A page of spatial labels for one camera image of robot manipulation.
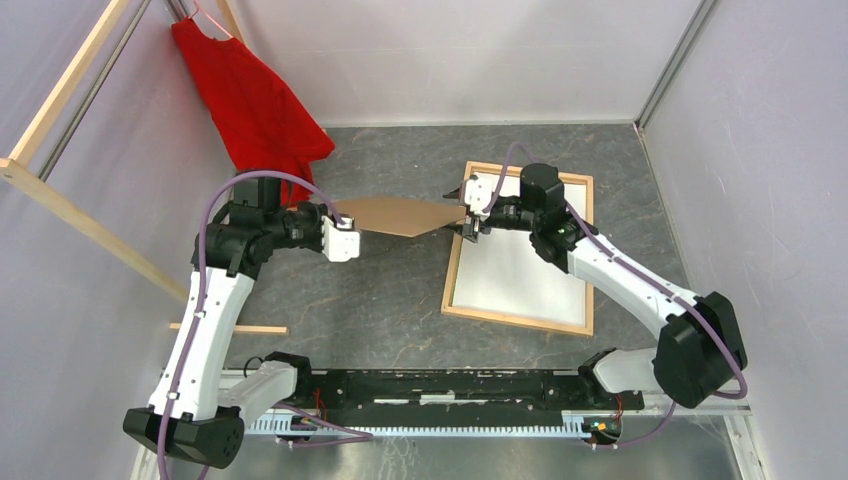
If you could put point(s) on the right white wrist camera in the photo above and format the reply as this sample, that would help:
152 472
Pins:
476 193

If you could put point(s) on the aluminium rail base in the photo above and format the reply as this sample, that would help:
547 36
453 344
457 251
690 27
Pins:
296 427

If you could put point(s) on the brown cardboard backing board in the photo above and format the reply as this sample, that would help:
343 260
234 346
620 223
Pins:
400 216

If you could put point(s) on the wooden picture frame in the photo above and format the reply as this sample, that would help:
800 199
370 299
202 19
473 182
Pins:
457 278

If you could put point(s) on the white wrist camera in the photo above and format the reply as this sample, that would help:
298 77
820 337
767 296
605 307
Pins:
476 193
340 241

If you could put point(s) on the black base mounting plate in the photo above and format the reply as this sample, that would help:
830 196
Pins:
455 398

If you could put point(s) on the printed colour photo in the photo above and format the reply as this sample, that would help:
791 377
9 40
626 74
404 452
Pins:
523 272

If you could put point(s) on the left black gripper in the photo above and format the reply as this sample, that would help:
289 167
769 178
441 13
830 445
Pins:
318 211

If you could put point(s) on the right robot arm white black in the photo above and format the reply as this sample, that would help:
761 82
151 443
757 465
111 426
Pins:
699 351

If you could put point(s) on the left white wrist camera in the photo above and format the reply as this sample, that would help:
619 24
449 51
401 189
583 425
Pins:
340 241

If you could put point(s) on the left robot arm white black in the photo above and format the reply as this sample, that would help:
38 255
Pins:
248 218

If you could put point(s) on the wooden clothes rack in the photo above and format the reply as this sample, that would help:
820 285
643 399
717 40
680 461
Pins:
143 163

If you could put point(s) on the red hanging shirt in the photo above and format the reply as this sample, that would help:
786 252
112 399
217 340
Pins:
260 120

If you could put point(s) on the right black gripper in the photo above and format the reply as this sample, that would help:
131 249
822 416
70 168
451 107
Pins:
476 226

